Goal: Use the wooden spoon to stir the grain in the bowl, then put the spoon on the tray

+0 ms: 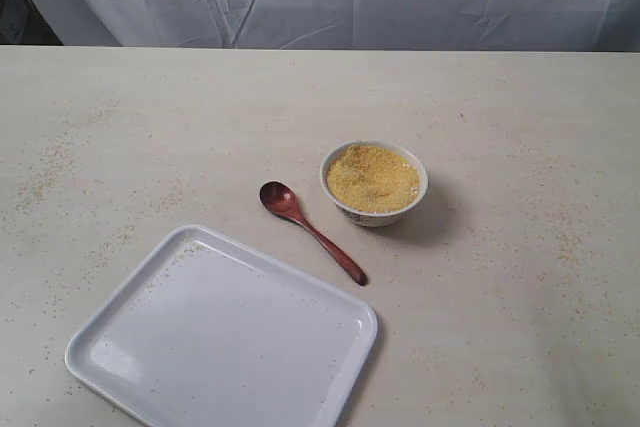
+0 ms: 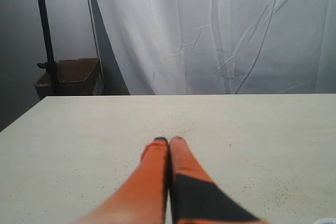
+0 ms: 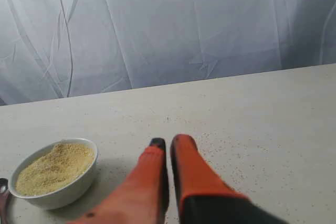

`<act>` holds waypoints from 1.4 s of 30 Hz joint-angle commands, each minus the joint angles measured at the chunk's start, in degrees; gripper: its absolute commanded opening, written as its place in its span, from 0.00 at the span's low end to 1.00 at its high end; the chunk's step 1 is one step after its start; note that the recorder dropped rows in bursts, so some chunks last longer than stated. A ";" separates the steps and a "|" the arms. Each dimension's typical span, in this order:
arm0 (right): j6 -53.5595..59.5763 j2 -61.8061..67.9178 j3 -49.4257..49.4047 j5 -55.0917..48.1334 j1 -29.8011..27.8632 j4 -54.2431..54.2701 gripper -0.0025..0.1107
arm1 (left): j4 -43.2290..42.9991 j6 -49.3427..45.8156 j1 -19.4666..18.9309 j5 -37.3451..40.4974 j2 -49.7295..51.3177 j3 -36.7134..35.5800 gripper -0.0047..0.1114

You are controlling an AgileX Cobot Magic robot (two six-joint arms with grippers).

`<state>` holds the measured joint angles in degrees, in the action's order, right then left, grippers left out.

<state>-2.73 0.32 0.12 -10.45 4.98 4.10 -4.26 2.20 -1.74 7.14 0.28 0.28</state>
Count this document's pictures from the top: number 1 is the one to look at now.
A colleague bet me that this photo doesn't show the dark red wooden spoon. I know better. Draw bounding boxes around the dark red wooden spoon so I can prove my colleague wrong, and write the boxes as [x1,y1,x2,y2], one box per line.
[259,181,369,286]

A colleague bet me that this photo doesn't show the white bowl of yellow grain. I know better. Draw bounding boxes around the white bowl of yellow grain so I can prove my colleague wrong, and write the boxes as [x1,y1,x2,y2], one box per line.
[320,141,429,228]

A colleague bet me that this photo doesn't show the white rectangular plastic tray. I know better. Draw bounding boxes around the white rectangular plastic tray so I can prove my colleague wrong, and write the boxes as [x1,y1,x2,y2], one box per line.
[65,225,378,426]

